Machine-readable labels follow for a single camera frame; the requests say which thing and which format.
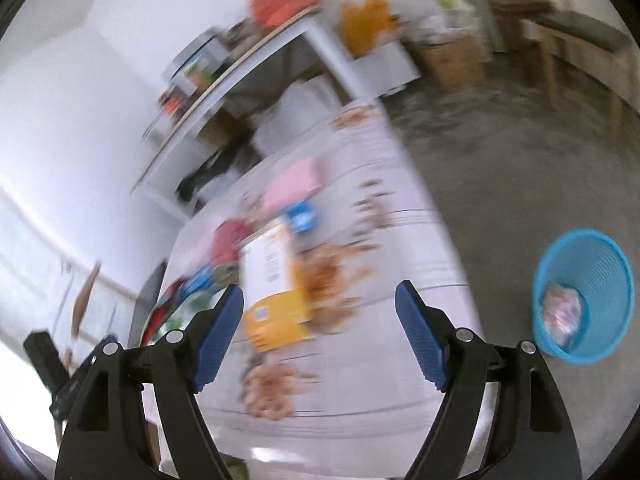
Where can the dark wooden stool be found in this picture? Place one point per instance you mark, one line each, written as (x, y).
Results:
(515, 10)

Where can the white pillow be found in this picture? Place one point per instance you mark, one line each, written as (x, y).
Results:
(300, 110)

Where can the blue plastic mesh basket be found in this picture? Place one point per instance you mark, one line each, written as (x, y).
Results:
(605, 270)

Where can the red and green snack packet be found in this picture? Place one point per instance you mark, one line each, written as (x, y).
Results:
(162, 310)

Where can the orange and white carton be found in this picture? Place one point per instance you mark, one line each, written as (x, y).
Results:
(272, 310)

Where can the wooden stick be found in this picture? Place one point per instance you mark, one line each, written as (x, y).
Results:
(84, 300)

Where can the red plastic bag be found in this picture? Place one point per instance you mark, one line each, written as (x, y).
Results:
(277, 2)

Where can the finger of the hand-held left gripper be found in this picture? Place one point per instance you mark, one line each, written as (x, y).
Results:
(47, 360)

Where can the orange plastic bag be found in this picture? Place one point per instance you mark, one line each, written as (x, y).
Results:
(365, 25)

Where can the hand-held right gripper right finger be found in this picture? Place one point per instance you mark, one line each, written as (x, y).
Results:
(420, 340)

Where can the small cardboard box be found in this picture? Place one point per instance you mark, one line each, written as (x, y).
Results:
(217, 127)

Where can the black clothing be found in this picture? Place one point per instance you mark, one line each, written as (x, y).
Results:
(210, 172)

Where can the blue plastic packet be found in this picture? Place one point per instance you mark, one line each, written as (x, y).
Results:
(301, 217)

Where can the silver rice cooker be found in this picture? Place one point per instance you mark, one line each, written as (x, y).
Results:
(197, 57)

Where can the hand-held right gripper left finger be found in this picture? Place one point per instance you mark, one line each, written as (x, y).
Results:
(215, 345)

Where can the white frame desk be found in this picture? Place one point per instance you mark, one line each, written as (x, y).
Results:
(332, 52)

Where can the white printed sack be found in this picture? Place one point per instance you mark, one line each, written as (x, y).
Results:
(452, 0)

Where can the white plastic bag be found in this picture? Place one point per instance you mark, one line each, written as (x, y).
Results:
(430, 27)

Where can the crumpled plastic wrapper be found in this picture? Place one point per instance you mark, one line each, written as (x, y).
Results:
(562, 312)

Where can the dark sauce jar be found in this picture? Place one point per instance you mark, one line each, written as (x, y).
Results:
(172, 100)

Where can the wooden chair with black seat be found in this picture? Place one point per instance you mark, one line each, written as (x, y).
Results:
(575, 27)

